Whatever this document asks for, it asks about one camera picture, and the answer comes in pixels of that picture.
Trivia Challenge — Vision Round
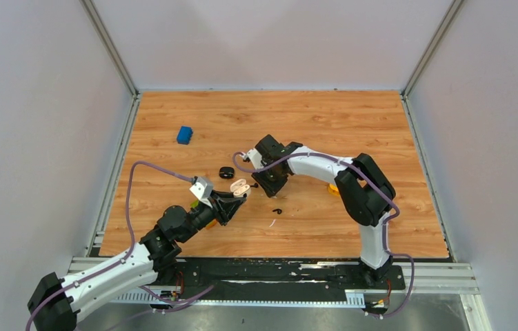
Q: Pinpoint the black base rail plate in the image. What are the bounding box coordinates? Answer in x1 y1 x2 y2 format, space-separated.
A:
151 257 406 303

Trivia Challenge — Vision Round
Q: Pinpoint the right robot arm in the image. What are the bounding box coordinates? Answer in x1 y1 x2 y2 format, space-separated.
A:
243 135 396 288

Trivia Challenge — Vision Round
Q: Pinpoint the orange green toy block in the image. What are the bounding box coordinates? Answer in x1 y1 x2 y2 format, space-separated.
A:
190 201 217 229

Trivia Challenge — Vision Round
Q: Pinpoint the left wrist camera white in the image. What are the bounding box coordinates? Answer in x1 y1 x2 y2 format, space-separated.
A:
190 177 214 208

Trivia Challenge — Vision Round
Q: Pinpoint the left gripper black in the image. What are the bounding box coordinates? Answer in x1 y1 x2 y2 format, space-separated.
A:
179 189 246 243

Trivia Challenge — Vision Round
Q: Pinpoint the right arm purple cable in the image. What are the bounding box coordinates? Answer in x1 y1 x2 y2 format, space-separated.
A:
232 151 416 320

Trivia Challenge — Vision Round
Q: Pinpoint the blue toy block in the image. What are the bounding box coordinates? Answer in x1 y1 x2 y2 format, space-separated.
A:
176 126 193 145

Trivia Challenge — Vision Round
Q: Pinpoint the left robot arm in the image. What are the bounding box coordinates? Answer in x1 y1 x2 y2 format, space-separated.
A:
26 190 249 330

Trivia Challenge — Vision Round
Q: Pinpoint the white earbud charging case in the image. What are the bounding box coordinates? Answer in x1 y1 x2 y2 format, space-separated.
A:
230 179 251 198

